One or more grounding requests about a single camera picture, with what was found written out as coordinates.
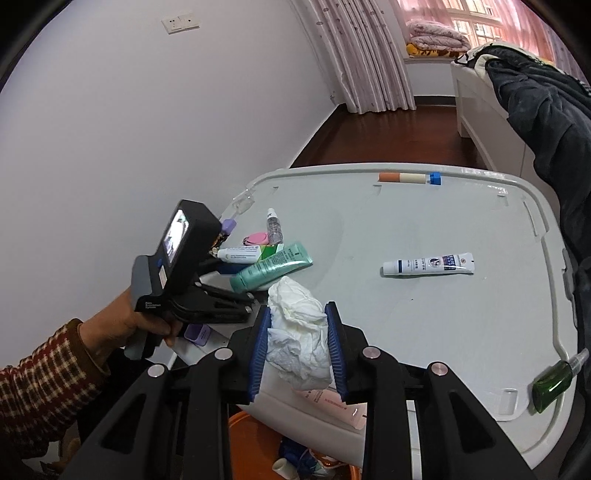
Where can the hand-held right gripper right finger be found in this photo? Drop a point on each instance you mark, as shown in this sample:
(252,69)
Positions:
(334,350)

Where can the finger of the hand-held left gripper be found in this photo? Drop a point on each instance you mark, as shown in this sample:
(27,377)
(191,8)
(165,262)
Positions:
(217,310)
(226,288)

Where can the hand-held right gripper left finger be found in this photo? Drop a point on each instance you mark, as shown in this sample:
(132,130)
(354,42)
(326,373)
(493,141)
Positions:
(261,355)

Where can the white tissue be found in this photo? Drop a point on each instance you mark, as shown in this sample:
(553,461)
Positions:
(300,341)

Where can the teal cosmetic tube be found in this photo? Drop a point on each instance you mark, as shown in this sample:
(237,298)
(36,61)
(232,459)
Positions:
(272,267)

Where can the orange plastic bin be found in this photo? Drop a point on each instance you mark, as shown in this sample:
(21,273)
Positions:
(249,443)

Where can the person's left forearm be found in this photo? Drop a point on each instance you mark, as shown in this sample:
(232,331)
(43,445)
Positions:
(41,387)

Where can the person's left hand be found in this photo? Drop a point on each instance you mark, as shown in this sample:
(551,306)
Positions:
(108,327)

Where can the purple plastic container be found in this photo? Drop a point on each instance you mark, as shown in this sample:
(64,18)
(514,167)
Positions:
(199,334)

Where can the white ointment tube green logo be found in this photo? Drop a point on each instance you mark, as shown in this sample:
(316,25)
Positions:
(238,254)

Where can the small purple square case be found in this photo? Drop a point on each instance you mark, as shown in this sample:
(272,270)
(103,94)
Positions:
(228,226)

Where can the pale green white package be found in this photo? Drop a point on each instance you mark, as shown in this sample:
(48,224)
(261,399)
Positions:
(271,254)

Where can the pink round coin purse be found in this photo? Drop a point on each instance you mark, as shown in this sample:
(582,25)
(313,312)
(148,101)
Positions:
(256,240)

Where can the pink white packet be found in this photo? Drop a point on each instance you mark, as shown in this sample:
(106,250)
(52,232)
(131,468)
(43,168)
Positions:
(332,408)

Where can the small clear spray bottle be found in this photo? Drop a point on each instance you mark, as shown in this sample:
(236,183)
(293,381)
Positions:
(274,228)

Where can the pale green white jar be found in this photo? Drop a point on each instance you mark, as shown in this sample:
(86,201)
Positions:
(284,468)

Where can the white tube blue print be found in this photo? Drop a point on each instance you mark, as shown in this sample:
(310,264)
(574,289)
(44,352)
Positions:
(429,264)

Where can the orange white tube blue cap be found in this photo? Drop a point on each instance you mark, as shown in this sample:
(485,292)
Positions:
(408,178)

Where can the dark green spray bottle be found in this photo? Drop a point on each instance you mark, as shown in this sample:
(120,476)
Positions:
(551,385)

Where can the pale patterned curtain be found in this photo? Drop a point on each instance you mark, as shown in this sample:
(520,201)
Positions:
(369,55)

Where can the yellow patterned blanket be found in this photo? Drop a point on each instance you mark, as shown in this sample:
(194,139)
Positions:
(429,51)

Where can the folded pink quilt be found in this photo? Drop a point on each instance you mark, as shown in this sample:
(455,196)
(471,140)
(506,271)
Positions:
(436,34)

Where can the window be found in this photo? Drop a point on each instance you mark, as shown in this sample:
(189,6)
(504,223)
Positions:
(480,23)

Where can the pink sheer curtain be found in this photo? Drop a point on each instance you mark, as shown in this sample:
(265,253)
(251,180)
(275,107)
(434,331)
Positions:
(540,27)

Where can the white wall socket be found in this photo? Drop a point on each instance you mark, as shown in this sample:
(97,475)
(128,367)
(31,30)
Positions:
(178,23)

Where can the white bed frame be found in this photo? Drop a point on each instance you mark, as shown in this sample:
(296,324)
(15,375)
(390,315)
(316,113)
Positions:
(489,120)

